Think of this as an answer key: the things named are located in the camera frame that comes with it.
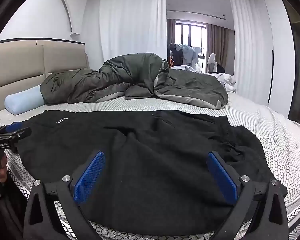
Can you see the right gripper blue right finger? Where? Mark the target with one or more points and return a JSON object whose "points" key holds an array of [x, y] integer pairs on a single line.
{"points": [[269, 220]]}

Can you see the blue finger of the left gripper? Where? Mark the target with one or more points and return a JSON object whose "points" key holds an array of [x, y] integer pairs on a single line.
{"points": [[13, 127]]}

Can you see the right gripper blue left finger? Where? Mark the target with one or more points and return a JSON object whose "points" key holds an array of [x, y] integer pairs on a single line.
{"points": [[41, 218]]}

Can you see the black pants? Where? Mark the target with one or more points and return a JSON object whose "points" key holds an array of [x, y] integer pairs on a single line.
{"points": [[155, 181]]}

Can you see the person's left hand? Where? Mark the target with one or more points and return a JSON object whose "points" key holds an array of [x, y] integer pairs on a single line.
{"points": [[3, 168]]}

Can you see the light blue bolster pillow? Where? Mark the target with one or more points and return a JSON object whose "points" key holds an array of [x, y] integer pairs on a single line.
{"points": [[24, 101]]}

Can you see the white honeycomb mattress cover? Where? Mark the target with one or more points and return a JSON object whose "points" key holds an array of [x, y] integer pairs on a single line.
{"points": [[279, 136]]}

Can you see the beige upholstered headboard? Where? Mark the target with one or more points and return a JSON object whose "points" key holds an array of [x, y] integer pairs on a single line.
{"points": [[26, 62]]}

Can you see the white wardrobe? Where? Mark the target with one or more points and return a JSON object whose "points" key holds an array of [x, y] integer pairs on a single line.
{"points": [[279, 55]]}

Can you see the dark green duvet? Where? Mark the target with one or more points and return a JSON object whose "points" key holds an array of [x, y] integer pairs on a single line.
{"points": [[134, 76]]}

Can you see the white sheer curtain right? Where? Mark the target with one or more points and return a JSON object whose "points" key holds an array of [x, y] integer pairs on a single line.
{"points": [[253, 49]]}

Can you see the white sheer curtain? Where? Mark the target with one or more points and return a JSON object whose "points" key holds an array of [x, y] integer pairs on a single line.
{"points": [[253, 49], [133, 26]]}

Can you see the white office chair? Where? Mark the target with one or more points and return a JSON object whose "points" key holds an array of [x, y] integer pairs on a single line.
{"points": [[212, 66]]}

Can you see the white sheer curtain left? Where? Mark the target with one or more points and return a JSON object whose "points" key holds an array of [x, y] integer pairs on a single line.
{"points": [[133, 26]]}

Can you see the hanging clothes on rack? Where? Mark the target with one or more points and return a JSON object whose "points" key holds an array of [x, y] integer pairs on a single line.
{"points": [[182, 54]]}

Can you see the brown window curtain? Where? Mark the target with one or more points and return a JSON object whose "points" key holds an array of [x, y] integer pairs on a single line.
{"points": [[217, 43]]}

